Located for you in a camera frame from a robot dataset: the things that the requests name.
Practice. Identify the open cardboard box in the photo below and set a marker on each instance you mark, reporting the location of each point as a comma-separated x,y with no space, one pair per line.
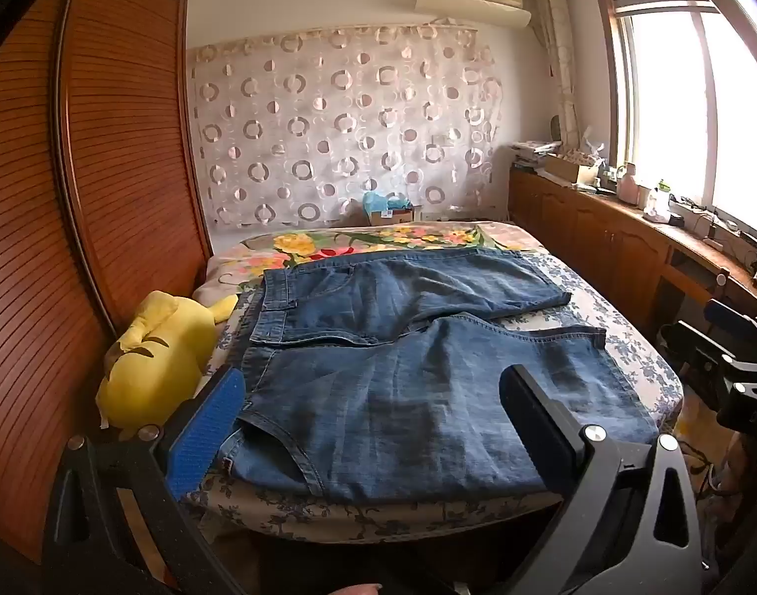
571,168

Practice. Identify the flowered bed blanket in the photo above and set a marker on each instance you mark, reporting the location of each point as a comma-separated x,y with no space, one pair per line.
329,245

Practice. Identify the white air conditioner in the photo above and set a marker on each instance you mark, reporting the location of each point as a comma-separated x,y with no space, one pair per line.
478,7

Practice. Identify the blue denim pants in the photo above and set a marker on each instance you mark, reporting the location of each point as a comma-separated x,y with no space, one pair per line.
384,384

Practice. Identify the yellow plush toy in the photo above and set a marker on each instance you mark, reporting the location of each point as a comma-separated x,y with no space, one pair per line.
149,359

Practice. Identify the wooden cabinet counter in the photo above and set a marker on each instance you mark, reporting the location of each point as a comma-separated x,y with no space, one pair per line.
602,242

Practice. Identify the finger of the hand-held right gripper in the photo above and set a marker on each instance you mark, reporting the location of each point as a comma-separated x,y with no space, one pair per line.
732,317
695,347

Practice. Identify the wooden slatted wardrobe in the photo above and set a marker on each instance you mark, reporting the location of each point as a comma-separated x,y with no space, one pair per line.
105,167

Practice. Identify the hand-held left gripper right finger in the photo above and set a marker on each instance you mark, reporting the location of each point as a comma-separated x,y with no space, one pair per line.
540,431

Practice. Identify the light blue cloth bundle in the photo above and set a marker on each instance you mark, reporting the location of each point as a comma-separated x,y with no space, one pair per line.
381,201

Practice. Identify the window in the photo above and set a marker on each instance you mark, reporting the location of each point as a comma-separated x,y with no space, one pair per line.
695,105

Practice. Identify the white container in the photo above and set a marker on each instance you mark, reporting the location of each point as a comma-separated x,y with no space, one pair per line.
657,204

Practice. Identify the stack of papers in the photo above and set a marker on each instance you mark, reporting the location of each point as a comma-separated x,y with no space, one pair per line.
533,152

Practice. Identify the circle patterned curtain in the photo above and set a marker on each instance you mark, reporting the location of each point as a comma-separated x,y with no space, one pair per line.
341,124

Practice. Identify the pink bottle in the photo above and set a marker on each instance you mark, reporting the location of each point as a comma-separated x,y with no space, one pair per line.
628,186

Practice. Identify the white plastic bag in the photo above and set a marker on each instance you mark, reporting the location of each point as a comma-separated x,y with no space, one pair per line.
592,142

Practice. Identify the narrow floral curtain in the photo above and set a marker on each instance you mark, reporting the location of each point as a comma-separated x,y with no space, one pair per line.
558,56

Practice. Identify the small cardboard box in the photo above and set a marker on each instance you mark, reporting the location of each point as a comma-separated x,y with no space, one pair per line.
394,217

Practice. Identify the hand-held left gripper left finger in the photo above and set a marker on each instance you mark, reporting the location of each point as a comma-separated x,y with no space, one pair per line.
198,434

